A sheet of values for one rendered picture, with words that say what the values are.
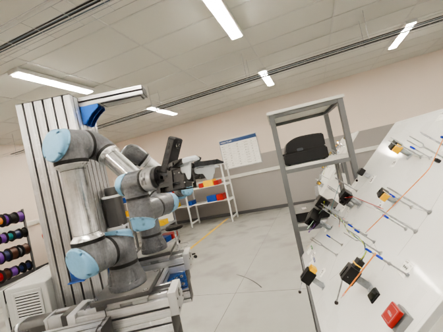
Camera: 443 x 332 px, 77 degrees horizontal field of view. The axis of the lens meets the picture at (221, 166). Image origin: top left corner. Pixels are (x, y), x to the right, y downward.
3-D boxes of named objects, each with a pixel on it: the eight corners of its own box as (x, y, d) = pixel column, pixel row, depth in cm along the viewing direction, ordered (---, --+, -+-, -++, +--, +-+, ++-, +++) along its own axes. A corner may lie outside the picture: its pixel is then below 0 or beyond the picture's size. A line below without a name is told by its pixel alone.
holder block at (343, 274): (349, 280, 96) (339, 273, 97) (358, 268, 95) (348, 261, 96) (352, 286, 92) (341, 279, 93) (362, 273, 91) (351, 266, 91)
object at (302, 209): (295, 223, 194) (293, 214, 194) (292, 213, 229) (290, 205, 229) (344, 215, 187) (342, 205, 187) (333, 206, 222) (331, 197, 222)
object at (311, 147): (285, 166, 196) (279, 139, 196) (283, 166, 219) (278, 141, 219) (329, 157, 190) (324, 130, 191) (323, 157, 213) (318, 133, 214)
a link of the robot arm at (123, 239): (144, 254, 117) (137, 222, 117) (120, 267, 105) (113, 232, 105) (122, 256, 122) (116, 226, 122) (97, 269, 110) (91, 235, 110)
